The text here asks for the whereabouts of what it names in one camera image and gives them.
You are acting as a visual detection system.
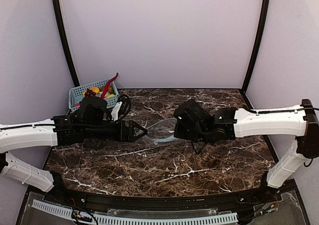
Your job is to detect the black frame post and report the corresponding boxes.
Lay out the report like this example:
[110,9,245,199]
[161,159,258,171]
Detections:
[52,0,80,87]
[241,0,270,94]

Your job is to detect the clear zip top bag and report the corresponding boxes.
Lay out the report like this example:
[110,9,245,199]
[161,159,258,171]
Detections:
[143,118,180,146]

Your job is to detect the white slotted cable duct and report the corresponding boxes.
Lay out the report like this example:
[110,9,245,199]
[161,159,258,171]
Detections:
[31,199,239,225]

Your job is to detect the black right frame post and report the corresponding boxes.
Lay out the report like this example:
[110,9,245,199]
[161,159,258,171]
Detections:
[241,0,270,94]

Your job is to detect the black left frame post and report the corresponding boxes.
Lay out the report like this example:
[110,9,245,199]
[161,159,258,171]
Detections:
[52,0,80,87]

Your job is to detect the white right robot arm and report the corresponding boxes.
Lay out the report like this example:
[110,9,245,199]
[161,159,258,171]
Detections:
[173,99,319,189]

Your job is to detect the black front table rail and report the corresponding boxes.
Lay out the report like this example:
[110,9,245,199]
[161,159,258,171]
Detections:
[45,188,281,212]

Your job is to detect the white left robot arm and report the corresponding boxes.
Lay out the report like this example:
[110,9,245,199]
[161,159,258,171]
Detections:
[0,95,148,194]

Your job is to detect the light blue plastic basket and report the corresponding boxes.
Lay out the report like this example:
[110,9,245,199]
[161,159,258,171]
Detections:
[68,79,119,112]

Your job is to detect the purple toy grapes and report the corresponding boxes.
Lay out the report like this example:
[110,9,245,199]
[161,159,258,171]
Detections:
[83,89,96,98]

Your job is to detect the red toy chili pepper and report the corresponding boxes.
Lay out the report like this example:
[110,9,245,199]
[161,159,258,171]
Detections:
[101,73,119,99]

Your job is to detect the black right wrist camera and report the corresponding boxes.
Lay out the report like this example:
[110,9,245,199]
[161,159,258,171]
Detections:
[173,99,210,130]

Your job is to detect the orange toy fruit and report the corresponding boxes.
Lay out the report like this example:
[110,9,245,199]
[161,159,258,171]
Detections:
[90,87,100,94]

